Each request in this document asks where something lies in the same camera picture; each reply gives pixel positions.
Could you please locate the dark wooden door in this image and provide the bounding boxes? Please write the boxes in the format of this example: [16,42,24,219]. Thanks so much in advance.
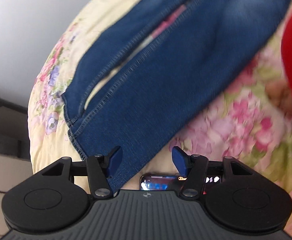
[0,98,30,161]

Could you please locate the black smartphone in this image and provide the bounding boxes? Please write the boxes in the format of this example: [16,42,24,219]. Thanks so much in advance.
[139,174,222,194]

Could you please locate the floral yellow bedspread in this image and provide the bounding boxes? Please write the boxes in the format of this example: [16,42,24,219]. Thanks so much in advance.
[28,0,292,236]

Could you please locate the blue denim jeans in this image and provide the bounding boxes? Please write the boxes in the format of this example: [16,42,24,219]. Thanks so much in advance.
[62,0,291,191]

